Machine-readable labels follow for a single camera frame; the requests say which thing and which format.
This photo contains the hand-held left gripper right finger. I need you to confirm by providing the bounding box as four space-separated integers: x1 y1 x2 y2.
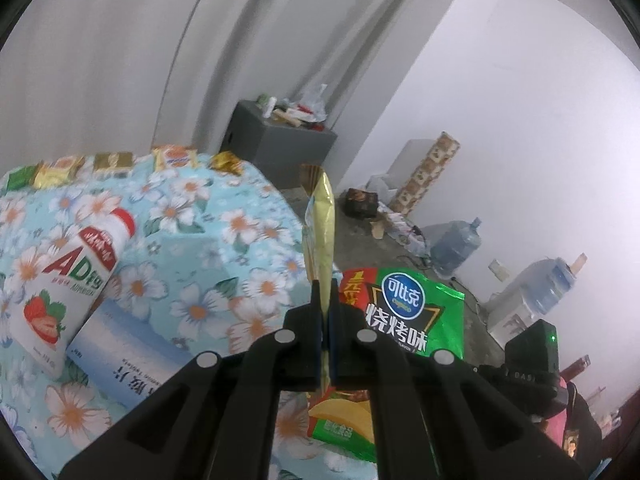
327 302 587 480

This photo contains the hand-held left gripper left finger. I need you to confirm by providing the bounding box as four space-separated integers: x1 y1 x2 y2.
59 281 323 480

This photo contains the green chip bag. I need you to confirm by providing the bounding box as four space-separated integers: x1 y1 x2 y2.
307 267 466 463

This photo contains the white water dispenser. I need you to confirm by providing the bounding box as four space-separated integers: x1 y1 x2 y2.
487 287 542 351

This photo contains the dark pink garment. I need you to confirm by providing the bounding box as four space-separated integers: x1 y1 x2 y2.
542 379 608 466

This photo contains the reddish wooden furniture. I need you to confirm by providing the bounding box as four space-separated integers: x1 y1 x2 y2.
560 355 627 433

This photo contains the blue water jug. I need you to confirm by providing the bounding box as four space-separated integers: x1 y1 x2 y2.
430 217 483 279
530 256 577 312

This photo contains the heap of floor litter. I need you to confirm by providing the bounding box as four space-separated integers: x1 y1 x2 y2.
377 200 432 257

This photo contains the floral blue tablecloth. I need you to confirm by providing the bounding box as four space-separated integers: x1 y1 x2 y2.
0 152 381 480

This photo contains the dark cardboard box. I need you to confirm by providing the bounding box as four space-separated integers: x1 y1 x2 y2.
341 187 379 219

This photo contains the white plastic bag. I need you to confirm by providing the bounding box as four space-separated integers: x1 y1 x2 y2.
367 174 401 201

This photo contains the white blue tissue box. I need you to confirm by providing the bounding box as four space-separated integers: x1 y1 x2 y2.
65 297 201 411

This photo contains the grey cabinet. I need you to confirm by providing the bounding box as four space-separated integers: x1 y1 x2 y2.
220 100 338 191

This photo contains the crumpled gold snack packet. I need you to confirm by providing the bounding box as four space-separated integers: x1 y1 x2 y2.
209 151 246 175

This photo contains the pile of assorted clutter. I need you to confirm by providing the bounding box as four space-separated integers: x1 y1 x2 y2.
255 92 331 132

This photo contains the orange yellow snack packet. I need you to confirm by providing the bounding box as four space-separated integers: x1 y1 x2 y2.
152 145 197 171

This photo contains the clear plastic bag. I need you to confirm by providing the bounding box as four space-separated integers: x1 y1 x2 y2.
300 84 329 117

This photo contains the strawberry milk bottle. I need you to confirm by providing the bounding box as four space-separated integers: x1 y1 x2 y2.
11 208 137 380

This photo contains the flat gold snack packet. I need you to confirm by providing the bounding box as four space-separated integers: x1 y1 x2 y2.
92 151 135 175

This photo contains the small yellow snack packet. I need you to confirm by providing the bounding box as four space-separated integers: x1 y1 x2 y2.
32 156 86 190

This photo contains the grey curtain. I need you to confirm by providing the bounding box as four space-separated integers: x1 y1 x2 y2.
0 0 476 173

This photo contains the small green snack packet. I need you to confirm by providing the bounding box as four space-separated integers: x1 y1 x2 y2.
5 165 39 191

